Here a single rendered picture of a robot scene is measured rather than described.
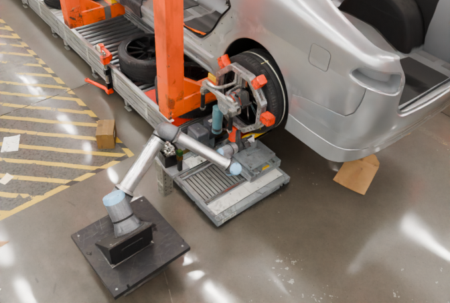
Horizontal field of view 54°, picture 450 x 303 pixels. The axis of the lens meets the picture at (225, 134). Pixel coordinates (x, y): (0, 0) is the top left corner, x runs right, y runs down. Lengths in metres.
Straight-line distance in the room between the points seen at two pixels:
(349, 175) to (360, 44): 1.78
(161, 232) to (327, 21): 1.82
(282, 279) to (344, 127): 1.23
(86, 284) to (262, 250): 1.32
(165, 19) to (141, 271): 1.74
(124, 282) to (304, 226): 1.53
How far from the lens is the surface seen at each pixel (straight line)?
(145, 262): 3.12
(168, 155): 3.40
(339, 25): 2.86
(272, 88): 3.27
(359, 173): 4.31
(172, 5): 3.25
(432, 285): 3.80
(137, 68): 4.58
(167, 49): 3.38
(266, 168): 3.90
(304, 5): 2.98
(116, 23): 5.90
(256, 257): 3.52
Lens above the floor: 2.92
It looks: 41 degrees down
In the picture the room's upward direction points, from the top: 4 degrees clockwise
